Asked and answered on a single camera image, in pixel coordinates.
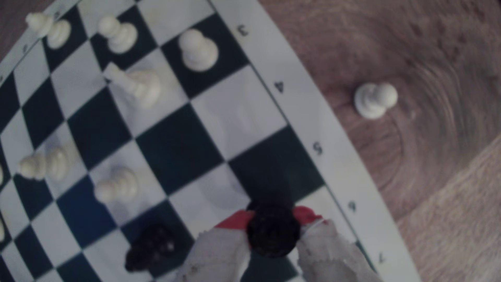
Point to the white chess pawn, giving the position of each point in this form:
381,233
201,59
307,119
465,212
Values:
117,186
121,37
372,100
197,51

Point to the white chess knight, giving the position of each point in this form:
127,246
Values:
143,88

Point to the white chess bishop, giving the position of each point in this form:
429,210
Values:
51,162

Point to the white pawn top left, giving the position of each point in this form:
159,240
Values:
58,33

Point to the black chess knight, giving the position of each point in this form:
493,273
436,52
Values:
150,246

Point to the black chess queen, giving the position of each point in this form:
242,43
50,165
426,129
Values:
272,235

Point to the red taped gripper finger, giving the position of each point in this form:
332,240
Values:
328,254
215,254

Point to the green white chess mat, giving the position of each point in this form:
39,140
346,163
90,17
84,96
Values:
305,102

